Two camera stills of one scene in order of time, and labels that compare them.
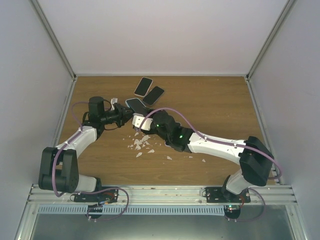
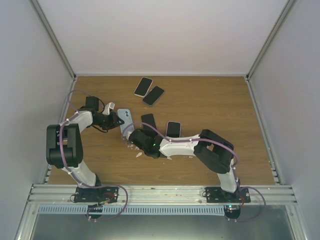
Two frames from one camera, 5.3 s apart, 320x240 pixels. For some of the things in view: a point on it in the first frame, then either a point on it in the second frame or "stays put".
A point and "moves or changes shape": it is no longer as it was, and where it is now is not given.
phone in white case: x=143 y=87 stays put
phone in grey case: x=153 y=95 stays put
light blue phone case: x=135 y=103 moves or changes shape
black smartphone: x=137 y=106 moves or changes shape
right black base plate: x=221 y=195 stays put
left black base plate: x=106 y=195 stays put
